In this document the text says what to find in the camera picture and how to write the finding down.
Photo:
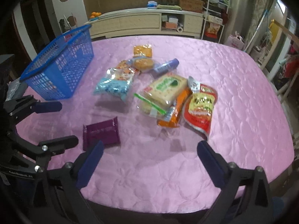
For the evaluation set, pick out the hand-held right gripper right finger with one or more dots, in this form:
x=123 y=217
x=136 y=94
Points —
x=210 y=165

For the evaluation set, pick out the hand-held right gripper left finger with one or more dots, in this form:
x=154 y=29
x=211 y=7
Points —
x=91 y=165

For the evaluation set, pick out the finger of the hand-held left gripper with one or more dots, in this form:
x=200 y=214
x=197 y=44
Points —
x=50 y=106
x=60 y=143

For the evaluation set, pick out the dark purple snack packet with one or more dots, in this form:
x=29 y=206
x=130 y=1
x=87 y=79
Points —
x=102 y=131

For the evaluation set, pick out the blue plastic basket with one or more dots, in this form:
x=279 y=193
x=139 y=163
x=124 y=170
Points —
x=58 y=70

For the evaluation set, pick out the red chips bag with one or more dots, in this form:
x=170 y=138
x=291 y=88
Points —
x=201 y=107

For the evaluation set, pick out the orange wafer packet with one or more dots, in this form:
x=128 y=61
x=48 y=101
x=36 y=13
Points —
x=177 y=108

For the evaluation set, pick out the light blue snack bag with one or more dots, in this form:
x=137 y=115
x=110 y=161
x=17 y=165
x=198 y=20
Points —
x=114 y=86

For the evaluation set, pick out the green label cracker packet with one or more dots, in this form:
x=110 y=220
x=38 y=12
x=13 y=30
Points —
x=163 y=89

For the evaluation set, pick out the clear bun packet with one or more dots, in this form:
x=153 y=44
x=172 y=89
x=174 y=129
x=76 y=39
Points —
x=143 y=63

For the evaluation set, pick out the purple tube snack packet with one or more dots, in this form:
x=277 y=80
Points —
x=165 y=66

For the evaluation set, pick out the pink quilted bed cover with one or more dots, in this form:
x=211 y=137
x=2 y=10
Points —
x=233 y=86

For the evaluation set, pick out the pile of oranges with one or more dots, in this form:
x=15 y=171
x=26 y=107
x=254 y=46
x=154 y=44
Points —
x=95 y=15

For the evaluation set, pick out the orange snack packet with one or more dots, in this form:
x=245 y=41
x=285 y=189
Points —
x=143 y=50

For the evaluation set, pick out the long beige cabinet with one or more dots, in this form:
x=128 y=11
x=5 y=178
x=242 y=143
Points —
x=130 y=23

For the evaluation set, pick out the pink bag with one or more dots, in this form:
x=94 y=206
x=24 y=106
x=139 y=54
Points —
x=235 y=41

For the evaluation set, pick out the red clothes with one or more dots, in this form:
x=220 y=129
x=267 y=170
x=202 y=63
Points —
x=292 y=67

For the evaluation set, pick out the snack bag on rack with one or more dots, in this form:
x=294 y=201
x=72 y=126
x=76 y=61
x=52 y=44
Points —
x=214 y=28

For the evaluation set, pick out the paper towel roll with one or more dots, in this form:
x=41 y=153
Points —
x=179 y=29

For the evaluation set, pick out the wooden clothes rack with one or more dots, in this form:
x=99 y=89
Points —
x=276 y=39

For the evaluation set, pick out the small blue box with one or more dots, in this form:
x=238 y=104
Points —
x=152 y=4

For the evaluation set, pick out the blue mop pole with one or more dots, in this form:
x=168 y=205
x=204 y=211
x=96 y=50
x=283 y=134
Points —
x=257 y=29

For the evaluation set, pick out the orange box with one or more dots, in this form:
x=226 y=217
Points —
x=170 y=25

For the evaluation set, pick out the white metal rack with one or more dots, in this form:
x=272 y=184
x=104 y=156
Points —
x=205 y=16

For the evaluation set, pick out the green cushion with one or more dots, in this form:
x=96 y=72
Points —
x=168 y=7

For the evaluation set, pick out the cardboard box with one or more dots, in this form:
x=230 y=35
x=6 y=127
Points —
x=191 y=4

